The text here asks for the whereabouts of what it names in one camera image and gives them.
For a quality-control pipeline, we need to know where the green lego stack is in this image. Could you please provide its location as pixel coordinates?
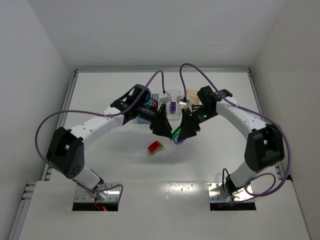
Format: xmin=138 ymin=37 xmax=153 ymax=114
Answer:
xmin=171 ymin=126 xmax=181 ymax=141

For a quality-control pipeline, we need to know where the purple lego brick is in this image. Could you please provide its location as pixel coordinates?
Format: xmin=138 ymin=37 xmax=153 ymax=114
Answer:
xmin=169 ymin=101 xmax=177 ymax=113

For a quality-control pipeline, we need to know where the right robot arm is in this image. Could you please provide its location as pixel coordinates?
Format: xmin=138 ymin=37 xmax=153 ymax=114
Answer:
xmin=174 ymin=86 xmax=285 ymax=195

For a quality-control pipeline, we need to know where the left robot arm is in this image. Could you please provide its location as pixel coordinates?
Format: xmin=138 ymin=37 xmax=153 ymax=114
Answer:
xmin=46 ymin=84 xmax=172 ymax=193

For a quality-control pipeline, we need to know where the dark grey container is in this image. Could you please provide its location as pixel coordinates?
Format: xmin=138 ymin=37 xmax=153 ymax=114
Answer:
xmin=151 ymin=93 xmax=159 ymax=108

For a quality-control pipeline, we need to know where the amber container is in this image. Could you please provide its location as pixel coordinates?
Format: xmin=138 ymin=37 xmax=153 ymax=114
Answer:
xmin=186 ymin=89 xmax=202 ymax=105

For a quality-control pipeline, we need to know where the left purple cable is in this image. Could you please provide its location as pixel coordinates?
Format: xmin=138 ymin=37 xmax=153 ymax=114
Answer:
xmin=34 ymin=69 xmax=167 ymax=201

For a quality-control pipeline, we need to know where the purple cable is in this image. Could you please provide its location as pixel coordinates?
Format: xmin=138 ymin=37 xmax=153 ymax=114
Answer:
xmin=179 ymin=62 xmax=293 ymax=203
xmin=34 ymin=69 xmax=167 ymax=201

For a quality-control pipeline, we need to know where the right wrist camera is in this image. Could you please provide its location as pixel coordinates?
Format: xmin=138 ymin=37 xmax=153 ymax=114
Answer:
xmin=176 ymin=95 xmax=192 ymax=109

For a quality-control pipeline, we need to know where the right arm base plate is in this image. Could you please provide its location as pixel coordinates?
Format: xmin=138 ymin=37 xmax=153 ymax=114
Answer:
xmin=207 ymin=182 xmax=255 ymax=204

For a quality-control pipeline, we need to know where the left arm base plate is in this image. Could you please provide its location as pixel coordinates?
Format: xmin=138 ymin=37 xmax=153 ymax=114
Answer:
xmin=74 ymin=182 xmax=123 ymax=204

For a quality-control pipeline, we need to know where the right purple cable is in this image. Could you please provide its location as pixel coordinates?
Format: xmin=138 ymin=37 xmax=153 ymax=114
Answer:
xmin=179 ymin=62 xmax=293 ymax=203

